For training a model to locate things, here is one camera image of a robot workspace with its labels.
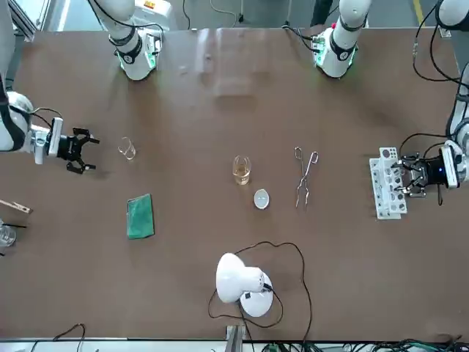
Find black loose cable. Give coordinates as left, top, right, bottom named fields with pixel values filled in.
left=52, top=323, right=86, bottom=342

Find glass beaker with amber liquid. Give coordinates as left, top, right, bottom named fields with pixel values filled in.
left=232, top=155, right=252, bottom=186

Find glass alcohol burner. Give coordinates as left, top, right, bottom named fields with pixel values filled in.
left=0, top=225, right=18, bottom=254

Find metal crucible tongs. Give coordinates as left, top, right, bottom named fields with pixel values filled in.
left=293, top=146, right=320, bottom=213

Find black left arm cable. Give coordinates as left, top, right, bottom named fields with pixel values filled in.
left=412, top=0, right=469, bottom=84

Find aluminium frame post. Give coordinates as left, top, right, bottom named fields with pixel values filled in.
left=224, top=323, right=245, bottom=352

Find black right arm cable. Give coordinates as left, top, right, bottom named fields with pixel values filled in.
left=87, top=0, right=164, bottom=56

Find black lamp cable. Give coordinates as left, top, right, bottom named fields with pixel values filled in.
left=207, top=241, right=314, bottom=344

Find person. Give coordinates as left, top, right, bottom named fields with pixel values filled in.
left=310, top=0, right=335, bottom=28

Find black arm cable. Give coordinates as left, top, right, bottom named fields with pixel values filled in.
left=412, top=0, right=469, bottom=84
left=87, top=0, right=164, bottom=56

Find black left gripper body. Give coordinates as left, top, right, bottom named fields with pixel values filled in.
left=420, top=156, right=446, bottom=188

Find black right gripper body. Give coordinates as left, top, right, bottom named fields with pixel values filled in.
left=57, top=133, right=83, bottom=162

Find white test tube rack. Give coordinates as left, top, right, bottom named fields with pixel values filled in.
left=369, top=146, right=409, bottom=221

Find wooden test tube clamp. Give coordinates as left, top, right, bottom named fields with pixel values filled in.
left=0, top=199, right=34, bottom=215

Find tangled black cables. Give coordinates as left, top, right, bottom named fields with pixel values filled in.
left=263, top=335, right=469, bottom=352

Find small clear glass beaker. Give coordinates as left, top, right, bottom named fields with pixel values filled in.
left=117, top=136, right=138, bottom=161

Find white desk lamp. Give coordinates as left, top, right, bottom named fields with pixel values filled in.
left=215, top=252, right=276, bottom=318

